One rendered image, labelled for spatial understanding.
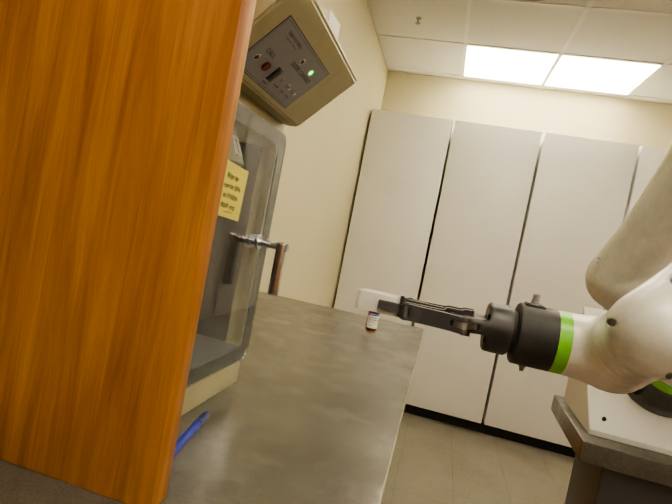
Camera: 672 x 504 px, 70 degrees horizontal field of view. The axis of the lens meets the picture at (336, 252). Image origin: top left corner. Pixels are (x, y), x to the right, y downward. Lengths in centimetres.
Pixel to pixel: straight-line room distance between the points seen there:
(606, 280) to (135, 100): 90
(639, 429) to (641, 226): 41
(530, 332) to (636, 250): 38
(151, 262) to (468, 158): 329
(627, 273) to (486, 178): 264
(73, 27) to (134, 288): 27
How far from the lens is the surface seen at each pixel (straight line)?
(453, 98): 425
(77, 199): 56
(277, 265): 81
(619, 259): 108
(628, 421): 119
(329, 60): 76
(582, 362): 76
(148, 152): 51
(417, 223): 362
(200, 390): 80
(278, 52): 66
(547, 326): 75
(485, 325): 74
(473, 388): 375
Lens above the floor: 124
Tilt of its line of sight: 3 degrees down
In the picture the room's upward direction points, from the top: 11 degrees clockwise
